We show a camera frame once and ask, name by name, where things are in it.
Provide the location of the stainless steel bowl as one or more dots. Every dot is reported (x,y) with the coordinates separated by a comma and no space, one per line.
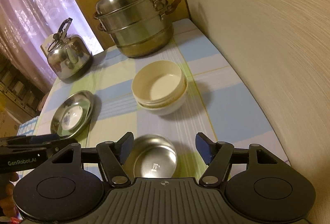
(154,157)

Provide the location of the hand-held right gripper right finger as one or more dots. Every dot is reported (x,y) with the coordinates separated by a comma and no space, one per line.
(203,149)

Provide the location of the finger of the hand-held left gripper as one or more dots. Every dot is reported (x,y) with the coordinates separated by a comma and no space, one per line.
(61,144)
(38,138)

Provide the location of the person's left hand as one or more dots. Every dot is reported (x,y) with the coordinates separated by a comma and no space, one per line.
(6,198)

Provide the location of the pink lace curtain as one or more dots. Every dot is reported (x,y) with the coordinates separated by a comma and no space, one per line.
(33,7)

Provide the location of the dark metal shelf rack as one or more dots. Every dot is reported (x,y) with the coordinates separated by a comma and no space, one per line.
(18,89)

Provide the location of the stainless steel kettle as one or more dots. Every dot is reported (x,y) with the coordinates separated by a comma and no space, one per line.
(69,58)

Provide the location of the small floral white dish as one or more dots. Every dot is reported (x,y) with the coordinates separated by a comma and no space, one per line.
(71,119)

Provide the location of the white ceramic bowl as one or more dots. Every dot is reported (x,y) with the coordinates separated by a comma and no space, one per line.
(167,110)

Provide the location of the stainless steel steamer pot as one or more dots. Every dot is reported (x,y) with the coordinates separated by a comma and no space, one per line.
(136,20)

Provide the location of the white wooden chair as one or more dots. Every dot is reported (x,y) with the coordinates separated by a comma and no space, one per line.
(46,44)

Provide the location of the blue grid patterned cloth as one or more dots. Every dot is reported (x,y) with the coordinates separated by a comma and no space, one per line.
(28,127)

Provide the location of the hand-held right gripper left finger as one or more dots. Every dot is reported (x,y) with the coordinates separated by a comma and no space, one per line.
(126,149)

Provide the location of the pastel checked tablecloth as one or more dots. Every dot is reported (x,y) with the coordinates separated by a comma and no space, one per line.
(232,110)

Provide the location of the cream plastic bowl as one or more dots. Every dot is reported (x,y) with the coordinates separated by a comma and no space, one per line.
(159,84)

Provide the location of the round stainless steel plate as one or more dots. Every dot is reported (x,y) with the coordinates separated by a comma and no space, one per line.
(55,120)

